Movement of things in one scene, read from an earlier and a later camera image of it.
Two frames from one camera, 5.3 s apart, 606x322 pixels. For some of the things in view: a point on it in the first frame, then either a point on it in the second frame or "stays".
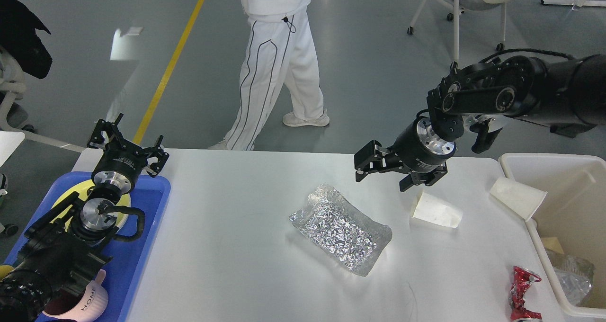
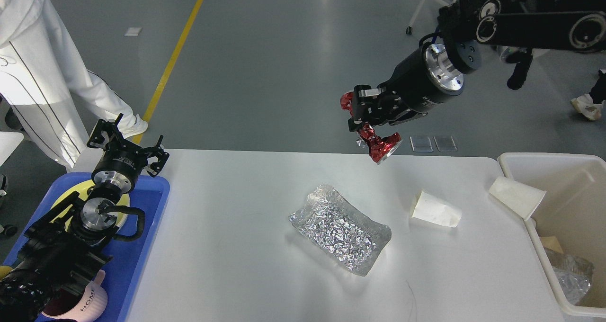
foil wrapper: (574, 275) stays
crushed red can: (522, 279) → (380, 148)
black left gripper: (120, 163) stays
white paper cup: (521, 200) stays
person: (280, 50) → (40, 70)
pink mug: (78, 306) stays
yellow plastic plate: (62, 220) stays
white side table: (9, 141) stays
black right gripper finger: (365, 161) → (370, 105)
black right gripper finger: (417, 177) → (407, 115)
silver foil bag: (340, 233) stays
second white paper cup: (435, 210) stays
